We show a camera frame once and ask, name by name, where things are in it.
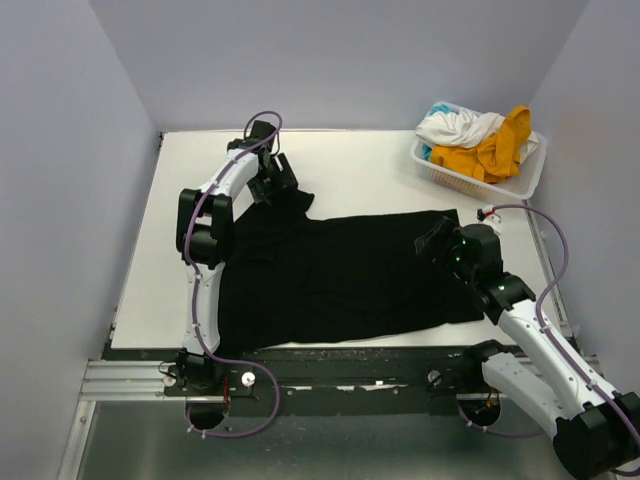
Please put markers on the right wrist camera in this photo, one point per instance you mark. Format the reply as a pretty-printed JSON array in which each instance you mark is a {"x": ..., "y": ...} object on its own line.
[{"x": 488, "y": 216}]

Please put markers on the white t-shirt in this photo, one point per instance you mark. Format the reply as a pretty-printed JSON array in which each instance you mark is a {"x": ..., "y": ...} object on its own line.
[{"x": 457, "y": 126}]

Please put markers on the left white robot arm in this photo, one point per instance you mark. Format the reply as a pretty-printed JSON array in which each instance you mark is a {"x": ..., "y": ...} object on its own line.
[{"x": 205, "y": 227}]

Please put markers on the aluminium extrusion rail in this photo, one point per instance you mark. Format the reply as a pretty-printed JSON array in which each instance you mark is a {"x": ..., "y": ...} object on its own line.
[{"x": 125, "y": 380}]

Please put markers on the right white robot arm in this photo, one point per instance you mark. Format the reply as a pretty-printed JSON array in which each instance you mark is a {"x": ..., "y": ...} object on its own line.
[{"x": 593, "y": 427}]

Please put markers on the black mounting base plate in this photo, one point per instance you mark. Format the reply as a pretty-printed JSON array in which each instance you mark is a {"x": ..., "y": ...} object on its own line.
[{"x": 327, "y": 402}]

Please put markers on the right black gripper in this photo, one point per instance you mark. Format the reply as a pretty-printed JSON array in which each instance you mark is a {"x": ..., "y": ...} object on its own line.
[{"x": 444, "y": 230}]

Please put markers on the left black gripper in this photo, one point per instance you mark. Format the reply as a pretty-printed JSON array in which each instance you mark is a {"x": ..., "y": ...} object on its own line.
[{"x": 282, "y": 181}]

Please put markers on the white plastic laundry basket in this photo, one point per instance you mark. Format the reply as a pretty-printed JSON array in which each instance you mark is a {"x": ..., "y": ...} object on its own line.
[{"x": 517, "y": 188}]

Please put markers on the teal t-shirt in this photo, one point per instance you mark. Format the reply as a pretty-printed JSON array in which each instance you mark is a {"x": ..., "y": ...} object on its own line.
[{"x": 437, "y": 108}]

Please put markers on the black t-shirt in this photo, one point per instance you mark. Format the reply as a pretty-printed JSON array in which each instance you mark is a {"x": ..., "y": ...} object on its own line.
[{"x": 292, "y": 279}]

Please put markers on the yellow t-shirt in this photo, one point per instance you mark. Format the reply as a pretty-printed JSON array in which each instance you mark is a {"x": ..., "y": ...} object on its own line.
[{"x": 497, "y": 158}]

